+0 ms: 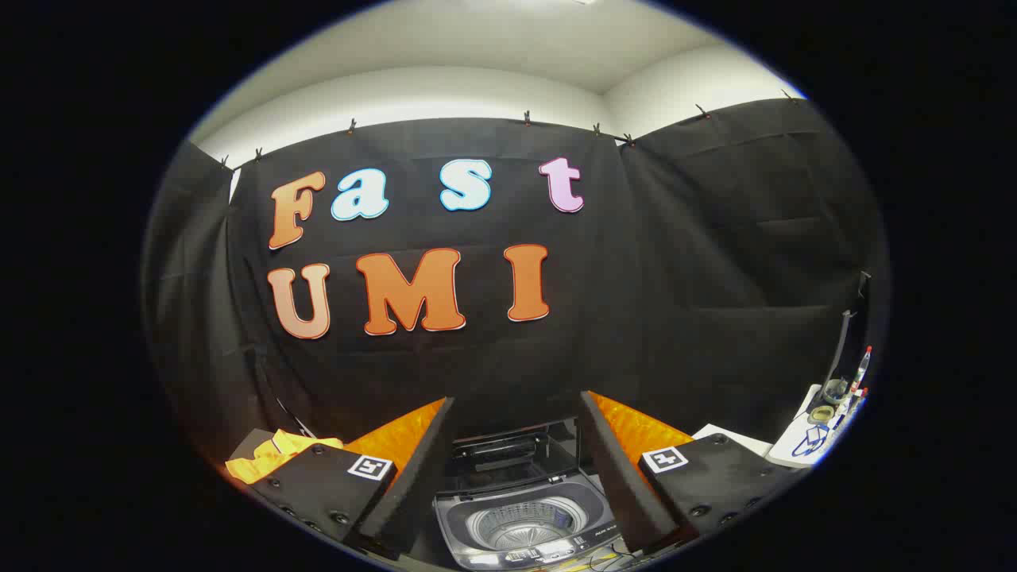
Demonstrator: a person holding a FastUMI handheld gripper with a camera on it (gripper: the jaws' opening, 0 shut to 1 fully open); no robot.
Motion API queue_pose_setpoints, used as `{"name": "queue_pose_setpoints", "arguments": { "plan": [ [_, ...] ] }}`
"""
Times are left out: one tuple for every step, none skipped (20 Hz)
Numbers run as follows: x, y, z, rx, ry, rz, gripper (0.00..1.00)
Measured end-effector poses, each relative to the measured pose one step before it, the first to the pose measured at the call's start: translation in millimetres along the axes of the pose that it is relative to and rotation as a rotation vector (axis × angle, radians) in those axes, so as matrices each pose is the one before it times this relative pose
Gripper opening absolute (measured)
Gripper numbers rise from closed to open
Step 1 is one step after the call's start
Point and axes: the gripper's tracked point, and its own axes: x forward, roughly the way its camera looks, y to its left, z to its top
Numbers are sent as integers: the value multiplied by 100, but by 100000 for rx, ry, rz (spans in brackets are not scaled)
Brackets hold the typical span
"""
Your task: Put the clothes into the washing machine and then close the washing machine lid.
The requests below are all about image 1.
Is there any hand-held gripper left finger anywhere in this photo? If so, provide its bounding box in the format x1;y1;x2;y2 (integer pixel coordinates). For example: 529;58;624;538
248;397;456;555

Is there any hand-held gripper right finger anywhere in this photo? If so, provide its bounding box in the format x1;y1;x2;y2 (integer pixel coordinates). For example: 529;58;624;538
578;389;800;555

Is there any grey washing machine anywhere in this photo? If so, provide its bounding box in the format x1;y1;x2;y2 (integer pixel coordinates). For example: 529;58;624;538
433;421;630;571

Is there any dark glass washing machine lid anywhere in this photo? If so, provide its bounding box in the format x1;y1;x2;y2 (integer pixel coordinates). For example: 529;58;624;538
450;423;579;481

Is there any orange yellow garment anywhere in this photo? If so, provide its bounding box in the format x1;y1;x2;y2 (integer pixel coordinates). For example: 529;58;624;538
225;429;344;485

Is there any thin silver rod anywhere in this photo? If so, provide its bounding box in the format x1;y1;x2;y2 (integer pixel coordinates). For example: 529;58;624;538
275;396;311;436

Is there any grey flat platform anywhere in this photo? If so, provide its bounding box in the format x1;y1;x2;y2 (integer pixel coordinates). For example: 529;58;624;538
229;429;275;462

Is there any black backdrop cloth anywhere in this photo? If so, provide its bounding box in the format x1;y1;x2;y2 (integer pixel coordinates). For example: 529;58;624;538
141;97;891;477

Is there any thin black stand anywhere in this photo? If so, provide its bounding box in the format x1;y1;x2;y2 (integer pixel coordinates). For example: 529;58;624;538
826;270;873;384

